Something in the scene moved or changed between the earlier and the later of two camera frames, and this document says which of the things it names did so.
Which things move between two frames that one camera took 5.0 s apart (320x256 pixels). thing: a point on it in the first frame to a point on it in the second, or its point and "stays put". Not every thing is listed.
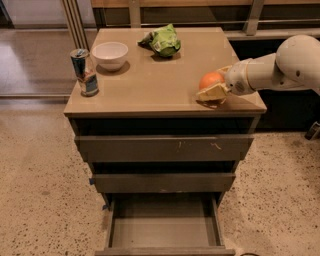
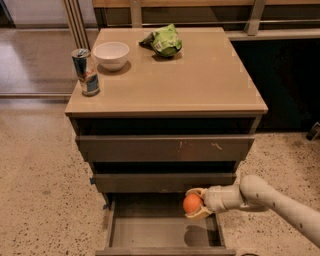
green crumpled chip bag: [163, 41] stays put
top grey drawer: [161, 149] stays put
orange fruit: [210, 79] to [192, 203]
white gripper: [237, 79] to [213, 200]
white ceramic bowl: [110, 55] stays put
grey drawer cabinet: [163, 135] stays put
